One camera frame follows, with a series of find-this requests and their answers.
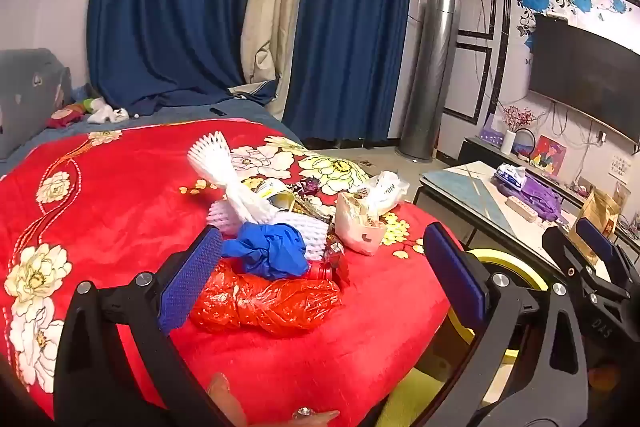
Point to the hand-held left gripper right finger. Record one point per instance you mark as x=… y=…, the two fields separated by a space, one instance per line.
x=455 y=267

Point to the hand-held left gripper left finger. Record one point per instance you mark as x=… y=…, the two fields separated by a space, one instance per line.
x=192 y=277

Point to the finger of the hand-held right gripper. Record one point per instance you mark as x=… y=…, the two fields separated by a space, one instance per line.
x=560 y=247
x=595 y=234

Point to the yellow-rimmed trash can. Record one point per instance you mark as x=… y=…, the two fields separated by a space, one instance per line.
x=520 y=269

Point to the red plastic bag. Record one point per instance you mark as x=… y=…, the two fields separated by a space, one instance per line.
x=270 y=307

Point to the person's left hand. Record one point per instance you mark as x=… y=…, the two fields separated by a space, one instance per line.
x=225 y=399

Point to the brown paper bag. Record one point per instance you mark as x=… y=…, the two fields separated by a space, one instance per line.
x=600 y=207

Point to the purple cloth bag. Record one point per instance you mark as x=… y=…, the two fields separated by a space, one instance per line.
x=537 y=197

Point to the white power strip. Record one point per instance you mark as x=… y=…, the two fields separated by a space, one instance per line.
x=521 y=208

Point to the white foam fruit net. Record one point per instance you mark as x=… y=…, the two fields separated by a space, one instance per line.
x=215 y=157
x=220 y=217
x=310 y=232

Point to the white paper notice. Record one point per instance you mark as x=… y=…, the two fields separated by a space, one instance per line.
x=620 y=168

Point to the marble coffee table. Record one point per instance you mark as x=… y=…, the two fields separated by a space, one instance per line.
x=465 y=192

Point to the blue plastic glove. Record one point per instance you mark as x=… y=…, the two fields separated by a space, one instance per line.
x=270 y=249

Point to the white blue tissue pack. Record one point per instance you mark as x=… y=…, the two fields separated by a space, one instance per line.
x=510 y=174

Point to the colourful picture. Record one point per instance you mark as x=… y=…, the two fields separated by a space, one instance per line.
x=547 y=156

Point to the red floral blanket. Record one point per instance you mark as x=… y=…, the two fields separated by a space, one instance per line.
x=125 y=207

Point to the white plastic bag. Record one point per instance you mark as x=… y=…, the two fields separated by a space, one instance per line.
x=387 y=189

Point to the yellow white snack packet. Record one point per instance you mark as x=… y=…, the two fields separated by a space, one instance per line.
x=275 y=196

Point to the white vase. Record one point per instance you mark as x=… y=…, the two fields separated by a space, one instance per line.
x=507 y=143

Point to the black television stand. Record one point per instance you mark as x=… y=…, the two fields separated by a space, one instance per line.
x=475 y=152

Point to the purple box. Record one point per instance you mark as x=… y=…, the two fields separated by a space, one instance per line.
x=492 y=132

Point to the green fleece clothing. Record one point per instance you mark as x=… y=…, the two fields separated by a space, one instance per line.
x=405 y=402

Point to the purple candy wrapper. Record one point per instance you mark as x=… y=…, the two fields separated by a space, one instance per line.
x=309 y=187

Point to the black television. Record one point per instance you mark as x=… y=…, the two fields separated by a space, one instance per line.
x=585 y=72

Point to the blue sofa cover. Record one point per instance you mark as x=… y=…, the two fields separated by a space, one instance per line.
x=165 y=114

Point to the white plush toy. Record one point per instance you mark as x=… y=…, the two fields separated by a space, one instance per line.
x=105 y=112

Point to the silver tower air conditioner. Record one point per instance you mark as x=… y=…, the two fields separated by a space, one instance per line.
x=430 y=72

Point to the red plush toy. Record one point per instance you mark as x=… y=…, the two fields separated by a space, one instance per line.
x=65 y=116

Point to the grey heart-print cushion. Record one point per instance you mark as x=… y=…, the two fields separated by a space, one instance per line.
x=30 y=97

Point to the blue curtain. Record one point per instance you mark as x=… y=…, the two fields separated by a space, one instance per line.
x=345 y=32
x=165 y=7

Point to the beige curtain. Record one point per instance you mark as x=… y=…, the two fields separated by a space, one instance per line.
x=272 y=17

